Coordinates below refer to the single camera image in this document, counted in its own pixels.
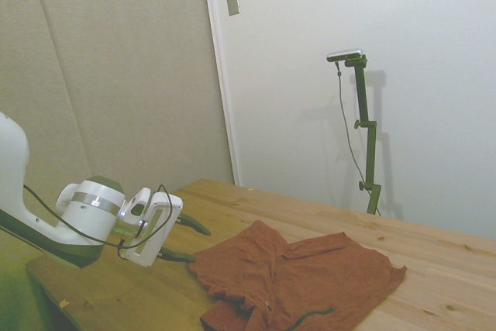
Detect silver exterior camera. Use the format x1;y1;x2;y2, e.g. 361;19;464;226
325;48;365;64

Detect rust orange shirt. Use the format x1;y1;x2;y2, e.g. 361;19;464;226
186;219;408;331

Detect dark green camera stand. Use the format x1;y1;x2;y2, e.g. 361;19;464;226
343;55;383;216

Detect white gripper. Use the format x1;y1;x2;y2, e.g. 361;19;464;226
119;191;212;268

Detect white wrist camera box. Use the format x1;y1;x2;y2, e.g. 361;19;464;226
122;187;153;229

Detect white door frame trim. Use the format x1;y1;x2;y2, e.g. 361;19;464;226
199;0;242;187

